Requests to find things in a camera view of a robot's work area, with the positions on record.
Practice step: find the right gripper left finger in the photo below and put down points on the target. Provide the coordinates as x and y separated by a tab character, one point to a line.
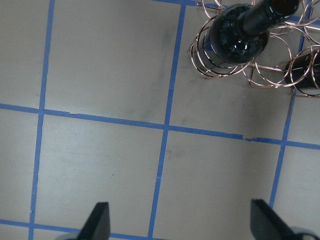
98	225

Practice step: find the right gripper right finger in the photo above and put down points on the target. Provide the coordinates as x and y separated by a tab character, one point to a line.
265	224

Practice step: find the dark wine bottle far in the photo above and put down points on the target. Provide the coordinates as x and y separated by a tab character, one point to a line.
306	67

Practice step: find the dark wine bottle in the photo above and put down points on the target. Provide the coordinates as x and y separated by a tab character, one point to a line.
241	32
306	67

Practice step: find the dark wine bottle near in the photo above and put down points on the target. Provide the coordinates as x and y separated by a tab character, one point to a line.
241	32

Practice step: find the copper wire bottle basket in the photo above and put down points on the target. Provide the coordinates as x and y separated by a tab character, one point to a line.
273	43

